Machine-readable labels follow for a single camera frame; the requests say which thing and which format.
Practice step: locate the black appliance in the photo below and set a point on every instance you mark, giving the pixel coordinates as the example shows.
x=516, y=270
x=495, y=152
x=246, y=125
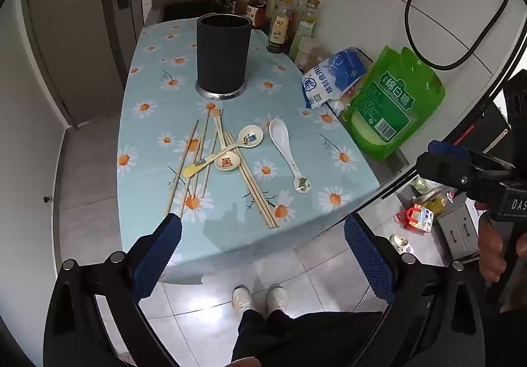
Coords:
x=481, y=124

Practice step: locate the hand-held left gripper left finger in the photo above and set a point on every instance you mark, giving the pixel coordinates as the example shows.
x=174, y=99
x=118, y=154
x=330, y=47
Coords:
x=158, y=256

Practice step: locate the white and blue salt bag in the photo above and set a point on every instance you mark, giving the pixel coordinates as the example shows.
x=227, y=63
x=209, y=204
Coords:
x=333, y=77

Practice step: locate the steel sink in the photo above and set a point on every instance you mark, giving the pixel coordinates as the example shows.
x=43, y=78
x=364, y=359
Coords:
x=181, y=7

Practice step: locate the person's right hand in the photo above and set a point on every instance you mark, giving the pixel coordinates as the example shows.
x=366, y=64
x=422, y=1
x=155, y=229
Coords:
x=492, y=247

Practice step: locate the dark trousers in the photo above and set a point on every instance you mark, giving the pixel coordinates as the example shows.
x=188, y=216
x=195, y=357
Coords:
x=308, y=338

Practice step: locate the cream spoon with bear print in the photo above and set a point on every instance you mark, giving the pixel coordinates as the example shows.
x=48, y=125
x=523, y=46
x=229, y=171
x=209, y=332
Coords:
x=226, y=163

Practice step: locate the person's left hand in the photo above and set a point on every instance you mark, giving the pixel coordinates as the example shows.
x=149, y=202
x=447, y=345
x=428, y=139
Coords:
x=247, y=362

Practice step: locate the black cylindrical utensil holder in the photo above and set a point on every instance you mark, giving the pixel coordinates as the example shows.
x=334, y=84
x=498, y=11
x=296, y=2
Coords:
x=224, y=58

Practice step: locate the bunch of wooden chopsticks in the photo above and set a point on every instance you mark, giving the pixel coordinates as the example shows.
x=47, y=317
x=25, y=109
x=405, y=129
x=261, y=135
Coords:
x=265, y=212

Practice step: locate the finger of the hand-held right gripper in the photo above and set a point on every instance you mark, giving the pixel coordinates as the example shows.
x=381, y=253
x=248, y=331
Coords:
x=444, y=171
x=446, y=148

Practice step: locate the grey metal cabinet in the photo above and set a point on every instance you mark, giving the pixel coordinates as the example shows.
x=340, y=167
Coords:
x=457, y=227

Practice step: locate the blue daisy print tablecloth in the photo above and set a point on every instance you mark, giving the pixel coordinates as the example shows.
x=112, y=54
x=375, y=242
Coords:
x=156, y=75

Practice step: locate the grey door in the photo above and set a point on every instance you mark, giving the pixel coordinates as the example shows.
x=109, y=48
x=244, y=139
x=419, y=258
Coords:
x=74, y=42

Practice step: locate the white toothpick container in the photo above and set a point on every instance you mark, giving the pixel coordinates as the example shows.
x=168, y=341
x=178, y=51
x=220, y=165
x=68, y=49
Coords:
x=308, y=52

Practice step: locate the cream spoon with cartoon print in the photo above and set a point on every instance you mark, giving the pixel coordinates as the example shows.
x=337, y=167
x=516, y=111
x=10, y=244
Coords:
x=251, y=135

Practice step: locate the white ceramic spoon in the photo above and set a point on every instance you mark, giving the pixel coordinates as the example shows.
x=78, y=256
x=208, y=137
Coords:
x=280, y=132

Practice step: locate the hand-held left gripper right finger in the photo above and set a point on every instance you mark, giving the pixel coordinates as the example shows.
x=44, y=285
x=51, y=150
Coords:
x=370, y=264

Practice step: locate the green sugar bag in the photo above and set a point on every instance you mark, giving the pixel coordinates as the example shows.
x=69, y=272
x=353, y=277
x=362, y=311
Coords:
x=391, y=103

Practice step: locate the white shoe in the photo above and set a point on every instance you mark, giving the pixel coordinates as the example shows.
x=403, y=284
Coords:
x=276, y=296
x=241, y=297

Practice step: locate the row of condiment bottles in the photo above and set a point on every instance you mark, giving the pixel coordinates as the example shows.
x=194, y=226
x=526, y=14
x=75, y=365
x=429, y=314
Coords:
x=282, y=21

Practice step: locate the red snack packet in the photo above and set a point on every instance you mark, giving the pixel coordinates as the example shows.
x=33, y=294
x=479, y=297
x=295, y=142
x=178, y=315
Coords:
x=420, y=219

